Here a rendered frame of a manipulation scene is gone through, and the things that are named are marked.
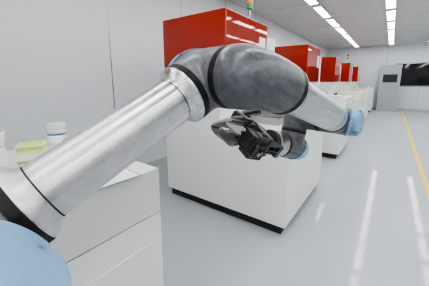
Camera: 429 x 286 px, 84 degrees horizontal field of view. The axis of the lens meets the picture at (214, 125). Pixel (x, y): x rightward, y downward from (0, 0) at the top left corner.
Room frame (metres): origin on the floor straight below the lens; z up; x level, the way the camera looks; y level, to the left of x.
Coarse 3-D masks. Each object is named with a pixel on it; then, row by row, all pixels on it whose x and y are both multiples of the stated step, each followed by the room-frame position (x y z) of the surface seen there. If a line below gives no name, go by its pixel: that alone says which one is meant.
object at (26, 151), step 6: (18, 144) 0.75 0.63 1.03; (24, 144) 0.74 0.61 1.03; (30, 144) 0.74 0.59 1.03; (36, 144) 0.75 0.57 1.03; (42, 144) 0.75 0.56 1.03; (18, 150) 0.72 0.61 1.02; (24, 150) 0.73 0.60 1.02; (30, 150) 0.73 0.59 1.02; (36, 150) 0.74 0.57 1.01; (42, 150) 0.75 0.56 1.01; (18, 156) 0.72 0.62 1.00; (24, 156) 0.73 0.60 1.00; (30, 156) 0.73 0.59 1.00; (36, 156) 0.74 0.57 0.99; (18, 162) 0.72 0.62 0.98; (24, 162) 0.73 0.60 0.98
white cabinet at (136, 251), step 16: (144, 224) 0.66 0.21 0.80; (160, 224) 0.71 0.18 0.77; (112, 240) 0.58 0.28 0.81; (128, 240) 0.62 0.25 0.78; (144, 240) 0.66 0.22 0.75; (160, 240) 0.71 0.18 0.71; (80, 256) 0.51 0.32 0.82; (96, 256) 0.54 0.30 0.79; (112, 256) 0.58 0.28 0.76; (128, 256) 0.62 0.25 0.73; (144, 256) 0.66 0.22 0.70; (160, 256) 0.71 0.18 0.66; (80, 272) 0.51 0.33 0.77; (96, 272) 0.54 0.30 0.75; (112, 272) 0.57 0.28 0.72; (128, 272) 0.61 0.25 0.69; (144, 272) 0.65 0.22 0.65; (160, 272) 0.71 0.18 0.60
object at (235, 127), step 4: (220, 120) 0.58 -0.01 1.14; (224, 120) 0.58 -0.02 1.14; (228, 120) 0.59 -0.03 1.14; (212, 124) 0.57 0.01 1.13; (216, 124) 0.57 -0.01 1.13; (220, 124) 0.58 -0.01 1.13; (224, 124) 0.58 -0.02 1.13; (228, 124) 0.58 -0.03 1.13; (232, 124) 0.59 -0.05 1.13; (236, 124) 0.60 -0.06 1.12; (240, 124) 0.61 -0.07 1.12; (232, 128) 0.57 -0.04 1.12; (236, 128) 0.58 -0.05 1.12; (240, 128) 0.59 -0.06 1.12; (244, 128) 0.60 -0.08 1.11; (236, 132) 0.56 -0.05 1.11; (240, 132) 0.57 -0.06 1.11
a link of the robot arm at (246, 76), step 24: (240, 48) 0.40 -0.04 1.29; (264, 48) 0.42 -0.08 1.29; (216, 72) 0.40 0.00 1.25; (240, 72) 0.38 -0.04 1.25; (264, 72) 0.38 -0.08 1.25; (288, 72) 0.39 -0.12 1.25; (240, 96) 0.39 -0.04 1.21; (264, 96) 0.38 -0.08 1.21; (288, 96) 0.39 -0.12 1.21; (312, 96) 0.45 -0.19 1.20; (312, 120) 0.51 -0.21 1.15; (336, 120) 0.56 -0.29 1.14; (360, 120) 0.61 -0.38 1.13
